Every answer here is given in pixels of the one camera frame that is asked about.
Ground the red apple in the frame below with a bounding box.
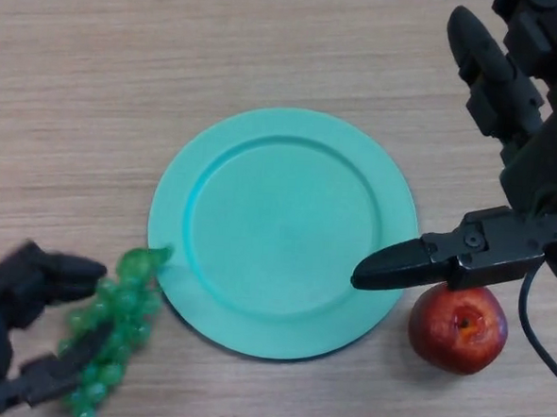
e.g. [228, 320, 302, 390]
[405, 281, 511, 378]

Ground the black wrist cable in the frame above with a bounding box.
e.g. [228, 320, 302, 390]
[513, 264, 557, 385]

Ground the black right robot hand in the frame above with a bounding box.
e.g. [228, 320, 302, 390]
[350, 0, 557, 303]

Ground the teal round plate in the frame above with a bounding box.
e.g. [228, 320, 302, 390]
[140, 99, 427, 368]

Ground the green plastic grape bunch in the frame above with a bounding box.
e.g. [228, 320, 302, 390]
[52, 238, 176, 417]

